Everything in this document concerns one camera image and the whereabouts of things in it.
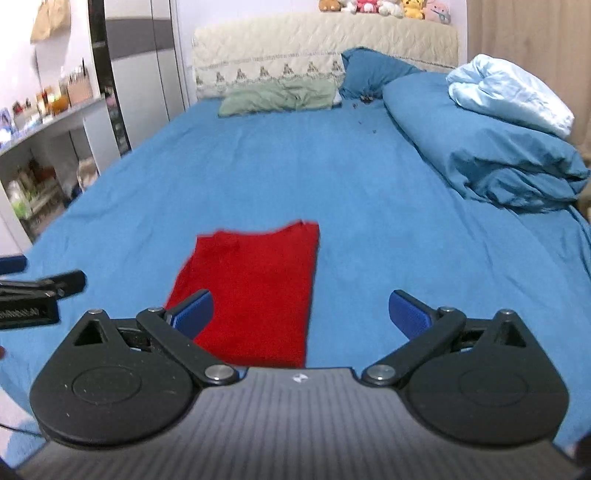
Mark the beige hanging bag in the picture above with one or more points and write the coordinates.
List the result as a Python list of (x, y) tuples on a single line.
[(51, 18)]

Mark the blue fuzzy rug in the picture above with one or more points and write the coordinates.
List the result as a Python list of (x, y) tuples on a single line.
[(16, 445)]

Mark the woven basket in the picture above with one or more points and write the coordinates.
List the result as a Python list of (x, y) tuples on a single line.
[(79, 90)]

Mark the white desk with shelves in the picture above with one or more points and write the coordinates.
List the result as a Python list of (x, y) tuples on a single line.
[(60, 124)]

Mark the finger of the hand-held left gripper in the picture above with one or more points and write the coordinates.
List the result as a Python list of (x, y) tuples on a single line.
[(69, 281), (11, 265)]

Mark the white wardrobe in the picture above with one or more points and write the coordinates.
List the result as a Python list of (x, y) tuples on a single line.
[(147, 74)]

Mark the small dark beads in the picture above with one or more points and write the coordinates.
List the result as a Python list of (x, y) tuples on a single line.
[(364, 99)]

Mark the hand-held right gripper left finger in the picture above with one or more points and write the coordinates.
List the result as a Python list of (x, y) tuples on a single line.
[(194, 314)]

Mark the white plastic bag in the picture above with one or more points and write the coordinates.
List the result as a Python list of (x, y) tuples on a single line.
[(87, 175)]

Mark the light blue blanket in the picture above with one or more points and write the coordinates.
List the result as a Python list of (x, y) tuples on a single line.
[(508, 92)]

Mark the blue pillow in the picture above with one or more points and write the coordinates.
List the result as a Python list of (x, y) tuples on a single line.
[(369, 74)]

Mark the bed with blue sheet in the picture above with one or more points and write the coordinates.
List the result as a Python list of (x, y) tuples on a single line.
[(369, 207)]

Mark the blue duvet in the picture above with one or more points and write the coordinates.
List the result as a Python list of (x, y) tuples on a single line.
[(485, 152)]

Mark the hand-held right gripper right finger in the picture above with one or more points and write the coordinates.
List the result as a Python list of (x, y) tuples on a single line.
[(407, 314)]

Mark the row of plush toys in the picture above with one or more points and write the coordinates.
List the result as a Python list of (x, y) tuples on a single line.
[(383, 7)]

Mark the cream embroidered headboard cover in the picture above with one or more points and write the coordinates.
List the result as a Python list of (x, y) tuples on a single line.
[(300, 46)]

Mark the red knit sweater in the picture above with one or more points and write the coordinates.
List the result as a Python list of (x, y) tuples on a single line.
[(258, 286)]

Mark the green pillow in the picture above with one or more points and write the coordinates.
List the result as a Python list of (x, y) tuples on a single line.
[(277, 98)]

